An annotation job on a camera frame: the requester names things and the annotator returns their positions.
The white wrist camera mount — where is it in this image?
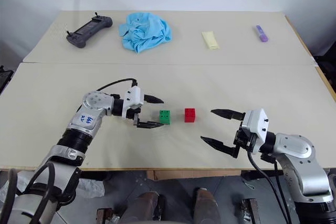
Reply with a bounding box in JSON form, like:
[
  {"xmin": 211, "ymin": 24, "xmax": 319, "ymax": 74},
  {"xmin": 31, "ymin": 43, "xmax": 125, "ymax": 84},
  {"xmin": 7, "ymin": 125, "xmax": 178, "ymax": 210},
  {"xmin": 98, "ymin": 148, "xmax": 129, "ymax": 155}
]
[
  {"xmin": 241, "ymin": 108, "xmax": 269, "ymax": 147},
  {"xmin": 123, "ymin": 86, "xmax": 145, "ymax": 110}
]

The rusty metal bracket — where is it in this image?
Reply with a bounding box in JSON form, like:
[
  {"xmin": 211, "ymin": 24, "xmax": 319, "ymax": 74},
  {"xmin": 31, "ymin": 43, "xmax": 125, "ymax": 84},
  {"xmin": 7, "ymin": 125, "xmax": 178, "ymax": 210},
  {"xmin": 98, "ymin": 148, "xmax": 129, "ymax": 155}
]
[
  {"xmin": 240, "ymin": 197, "xmax": 261, "ymax": 224},
  {"xmin": 95, "ymin": 207, "xmax": 114, "ymax": 224}
]

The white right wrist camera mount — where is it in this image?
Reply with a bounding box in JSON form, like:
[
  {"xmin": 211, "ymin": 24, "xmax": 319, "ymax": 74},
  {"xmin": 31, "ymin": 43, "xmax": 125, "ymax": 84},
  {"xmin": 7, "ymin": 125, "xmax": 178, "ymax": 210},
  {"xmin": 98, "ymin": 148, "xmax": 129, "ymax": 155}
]
[{"xmin": 241, "ymin": 108, "xmax": 269, "ymax": 147}]

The green toy brick cube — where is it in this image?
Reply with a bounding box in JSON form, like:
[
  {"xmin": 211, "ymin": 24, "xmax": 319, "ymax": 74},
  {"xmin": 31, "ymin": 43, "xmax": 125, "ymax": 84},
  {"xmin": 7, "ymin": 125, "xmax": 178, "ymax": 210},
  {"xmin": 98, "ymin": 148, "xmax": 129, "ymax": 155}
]
[{"xmin": 159, "ymin": 109, "xmax": 172, "ymax": 125}]

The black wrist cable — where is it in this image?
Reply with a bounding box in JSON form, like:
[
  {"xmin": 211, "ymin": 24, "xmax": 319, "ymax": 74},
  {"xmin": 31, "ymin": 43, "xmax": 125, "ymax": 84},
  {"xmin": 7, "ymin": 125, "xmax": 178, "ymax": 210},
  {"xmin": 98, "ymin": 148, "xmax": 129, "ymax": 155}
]
[
  {"xmin": 95, "ymin": 78, "xmax": 139, "ymax": 92},
  {"xmin": 246, "ymin": 150, "xmax": 292, "ymax": 224}
]

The black left upper arm cable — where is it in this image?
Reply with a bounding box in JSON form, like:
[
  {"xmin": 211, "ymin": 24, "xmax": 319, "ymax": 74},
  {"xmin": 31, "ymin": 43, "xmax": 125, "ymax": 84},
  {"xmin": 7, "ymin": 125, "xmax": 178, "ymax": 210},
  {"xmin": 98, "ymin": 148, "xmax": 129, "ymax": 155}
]
[{"xmin": 7, "ymin": 162, "xmax": 57, "ymax": 224}]

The red toy brick cube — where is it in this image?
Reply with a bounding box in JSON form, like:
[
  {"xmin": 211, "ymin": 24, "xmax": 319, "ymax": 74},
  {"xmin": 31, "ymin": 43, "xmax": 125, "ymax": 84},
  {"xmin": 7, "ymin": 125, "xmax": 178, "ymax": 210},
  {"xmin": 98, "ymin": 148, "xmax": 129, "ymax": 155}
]
[{"xmin": 184, "ymin": 108, "xmax": 197, "ymax": 123}]

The dark rounded brown shape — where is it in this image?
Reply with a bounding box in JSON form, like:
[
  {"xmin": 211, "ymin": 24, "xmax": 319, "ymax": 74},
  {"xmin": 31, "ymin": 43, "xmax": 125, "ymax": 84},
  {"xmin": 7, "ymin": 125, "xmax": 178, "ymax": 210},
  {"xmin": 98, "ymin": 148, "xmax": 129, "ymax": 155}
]
[
  {"xmin": 193, "ymin": 187, "xmax": 222, "ymax": 224},
  {"xmin": 122, "ymin": 191, "xmax": 166, "ymax": 224}
]

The clear plastic bag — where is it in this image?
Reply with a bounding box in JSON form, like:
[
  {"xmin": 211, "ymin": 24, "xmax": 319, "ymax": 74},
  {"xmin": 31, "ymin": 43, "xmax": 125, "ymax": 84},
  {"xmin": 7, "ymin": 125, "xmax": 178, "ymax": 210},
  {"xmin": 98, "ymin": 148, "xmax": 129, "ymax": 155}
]
[{"xmin": 77, "ymin": 177, "xmax": 105, "ymax": 199}]

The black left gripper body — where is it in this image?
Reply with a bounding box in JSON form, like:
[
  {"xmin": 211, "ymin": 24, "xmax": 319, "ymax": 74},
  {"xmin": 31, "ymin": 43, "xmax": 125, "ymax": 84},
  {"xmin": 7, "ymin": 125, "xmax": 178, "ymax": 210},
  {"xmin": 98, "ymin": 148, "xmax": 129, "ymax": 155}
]
[{"xmin": 122, "ymin": 105, "xmax": 145, "ymax": 126}]

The crumpled light blue cloth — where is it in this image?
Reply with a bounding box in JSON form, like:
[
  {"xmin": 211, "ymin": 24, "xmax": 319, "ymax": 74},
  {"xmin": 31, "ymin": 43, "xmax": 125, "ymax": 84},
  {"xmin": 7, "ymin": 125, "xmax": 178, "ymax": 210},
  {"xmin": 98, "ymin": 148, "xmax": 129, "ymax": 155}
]
[{"xmin": 118, "ymin": 12, "xmax": 173, "ymax": 55}]

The dark grey handheld controller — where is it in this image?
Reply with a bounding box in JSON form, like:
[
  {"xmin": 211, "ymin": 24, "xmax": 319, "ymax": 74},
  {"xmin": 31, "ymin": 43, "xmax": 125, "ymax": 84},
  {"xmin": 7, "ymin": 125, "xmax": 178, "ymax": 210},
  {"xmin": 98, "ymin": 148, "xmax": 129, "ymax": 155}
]
[{"xmin": 65, "ymin": 12, "xmax": 114, "ymax": 49}]

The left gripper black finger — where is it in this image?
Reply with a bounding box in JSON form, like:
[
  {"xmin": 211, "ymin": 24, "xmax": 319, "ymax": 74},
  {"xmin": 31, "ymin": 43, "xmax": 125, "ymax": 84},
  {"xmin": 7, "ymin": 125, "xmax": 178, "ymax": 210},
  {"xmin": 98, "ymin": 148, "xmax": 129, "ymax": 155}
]
[
  {"xmin": 136, "ymin": 120, "xmax": 167, "ymax": 130},
  {"xmin": 143, "ymin": 94, "xmax": 165, "ymax": 105}
]

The purple marker pen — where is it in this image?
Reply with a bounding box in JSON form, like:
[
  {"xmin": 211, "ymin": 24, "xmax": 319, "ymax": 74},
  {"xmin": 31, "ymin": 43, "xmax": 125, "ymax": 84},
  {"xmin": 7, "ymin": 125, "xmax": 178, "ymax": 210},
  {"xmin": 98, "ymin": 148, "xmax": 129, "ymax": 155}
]
[{"xmin": 255, "ymin": 25, "xmax": 269, "ymax": 43}]

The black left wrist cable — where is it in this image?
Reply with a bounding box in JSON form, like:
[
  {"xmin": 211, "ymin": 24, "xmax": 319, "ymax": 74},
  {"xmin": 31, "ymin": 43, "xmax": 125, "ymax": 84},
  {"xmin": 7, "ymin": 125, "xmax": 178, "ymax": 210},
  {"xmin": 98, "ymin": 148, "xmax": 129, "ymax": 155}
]
[{"xmin": 95, "ymin": 78, "xmax": 139, "ymax": 92}]

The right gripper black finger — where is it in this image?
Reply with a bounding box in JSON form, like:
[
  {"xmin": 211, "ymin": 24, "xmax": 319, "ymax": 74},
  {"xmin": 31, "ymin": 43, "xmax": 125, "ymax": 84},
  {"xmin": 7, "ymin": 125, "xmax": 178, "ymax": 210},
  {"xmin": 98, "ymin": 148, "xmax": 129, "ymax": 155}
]
[
  {"xmin": 200, "ymin": 135, "xmax": 238, "ymax": 159},
  {"xmin": 210, "ymin": 108, "xmax": 246, "ymax": 122}
]

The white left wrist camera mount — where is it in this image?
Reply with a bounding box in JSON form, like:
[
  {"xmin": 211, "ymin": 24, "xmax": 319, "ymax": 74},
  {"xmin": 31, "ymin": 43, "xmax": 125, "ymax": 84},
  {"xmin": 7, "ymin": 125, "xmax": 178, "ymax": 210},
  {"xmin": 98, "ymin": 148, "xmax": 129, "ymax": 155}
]
[{"xmin": 123, "ymin": 86, "xmax": 145, "ymax": 110}]

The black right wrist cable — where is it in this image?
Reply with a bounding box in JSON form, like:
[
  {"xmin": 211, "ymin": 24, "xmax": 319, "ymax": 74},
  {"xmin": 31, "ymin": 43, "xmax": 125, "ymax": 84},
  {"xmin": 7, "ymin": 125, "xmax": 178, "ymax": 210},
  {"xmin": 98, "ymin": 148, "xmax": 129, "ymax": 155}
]
[{"xmin": 246, "ymin": 150, "xmax": 292, "ymax": 224}]

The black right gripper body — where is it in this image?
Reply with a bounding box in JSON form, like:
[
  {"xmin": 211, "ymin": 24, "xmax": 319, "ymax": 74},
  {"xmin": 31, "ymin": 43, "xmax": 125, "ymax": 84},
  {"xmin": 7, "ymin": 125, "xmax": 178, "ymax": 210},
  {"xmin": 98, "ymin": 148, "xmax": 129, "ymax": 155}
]
[{"xmin": 234, "ymin": 127, "xmax": 260, "ymax": 154}]

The pale yellow packet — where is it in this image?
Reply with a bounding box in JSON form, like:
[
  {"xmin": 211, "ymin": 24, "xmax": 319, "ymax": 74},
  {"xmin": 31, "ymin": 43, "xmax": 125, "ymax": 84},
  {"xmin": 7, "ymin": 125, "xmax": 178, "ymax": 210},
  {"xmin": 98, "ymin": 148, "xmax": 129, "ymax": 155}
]
[{"xmin": 201, "ymin": 30, "xmax": 221, "ymax": 50}]

